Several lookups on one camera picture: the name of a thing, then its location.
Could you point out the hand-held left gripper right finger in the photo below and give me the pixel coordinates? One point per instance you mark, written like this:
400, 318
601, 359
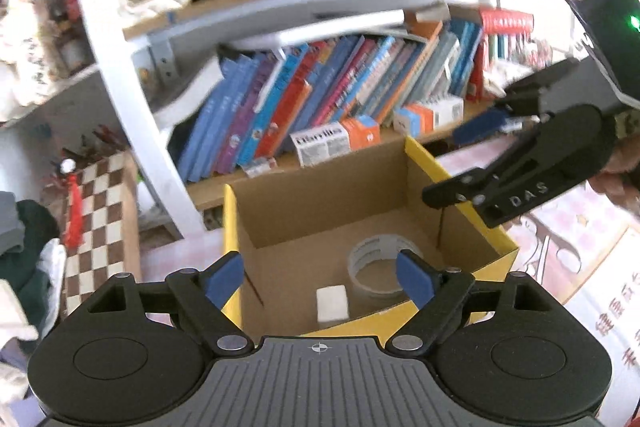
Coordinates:
412, 279

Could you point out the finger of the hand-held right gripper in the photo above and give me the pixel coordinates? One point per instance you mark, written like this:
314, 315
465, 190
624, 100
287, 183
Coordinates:
450, 193
480, 127

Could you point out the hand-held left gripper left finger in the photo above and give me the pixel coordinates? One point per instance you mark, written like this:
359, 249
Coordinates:
225, 278

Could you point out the yellow cardboard box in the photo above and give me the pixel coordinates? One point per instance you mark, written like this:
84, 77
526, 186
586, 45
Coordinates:
325, 187

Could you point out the pink printed desktop mat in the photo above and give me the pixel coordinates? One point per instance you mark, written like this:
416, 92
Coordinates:
575, 232

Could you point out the person's right hand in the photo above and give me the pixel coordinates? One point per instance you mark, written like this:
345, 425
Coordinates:
622, 164

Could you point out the orange and white box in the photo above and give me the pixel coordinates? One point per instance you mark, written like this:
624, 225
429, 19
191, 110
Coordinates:
427, 116

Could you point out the clear tape roll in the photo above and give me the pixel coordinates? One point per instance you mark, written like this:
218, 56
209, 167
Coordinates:
361, 257

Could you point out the white cube block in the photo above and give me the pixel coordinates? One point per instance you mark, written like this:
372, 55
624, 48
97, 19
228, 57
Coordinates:
332, 304

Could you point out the small orange box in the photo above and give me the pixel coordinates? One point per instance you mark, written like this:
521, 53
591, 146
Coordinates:
362, 133

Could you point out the red boxed book set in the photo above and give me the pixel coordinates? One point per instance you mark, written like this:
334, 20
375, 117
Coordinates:
505, 23

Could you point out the small clear packet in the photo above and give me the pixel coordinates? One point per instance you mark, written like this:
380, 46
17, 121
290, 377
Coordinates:
260, 167

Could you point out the tan small box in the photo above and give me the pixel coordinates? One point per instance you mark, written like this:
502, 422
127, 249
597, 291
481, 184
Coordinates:
427, 21

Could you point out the wooden chessboard box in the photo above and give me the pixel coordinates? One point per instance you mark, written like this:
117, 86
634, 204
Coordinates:
102, 227

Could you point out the white black-print small box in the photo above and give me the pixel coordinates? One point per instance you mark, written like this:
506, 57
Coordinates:
320, 143

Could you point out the white wooden bookshelf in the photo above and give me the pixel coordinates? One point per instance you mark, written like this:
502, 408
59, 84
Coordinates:
140, 147

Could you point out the red tassel ornament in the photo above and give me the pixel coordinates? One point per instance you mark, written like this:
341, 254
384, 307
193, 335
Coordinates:
74, 217

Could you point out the row of colourful books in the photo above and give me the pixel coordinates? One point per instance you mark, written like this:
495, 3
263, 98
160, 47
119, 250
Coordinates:
300, 97

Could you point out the thick white-paged book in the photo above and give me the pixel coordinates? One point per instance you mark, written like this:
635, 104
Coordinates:
192, 94

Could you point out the white under-shelf lamp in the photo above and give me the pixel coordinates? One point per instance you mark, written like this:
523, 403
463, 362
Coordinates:
310, 29

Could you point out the pile of clothes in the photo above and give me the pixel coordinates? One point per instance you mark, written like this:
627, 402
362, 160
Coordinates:
27, 232

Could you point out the lavender cloth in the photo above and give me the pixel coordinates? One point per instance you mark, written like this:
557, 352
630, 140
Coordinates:
17, 414

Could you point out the cream plush toy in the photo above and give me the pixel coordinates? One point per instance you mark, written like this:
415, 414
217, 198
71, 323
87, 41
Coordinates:
22, 57

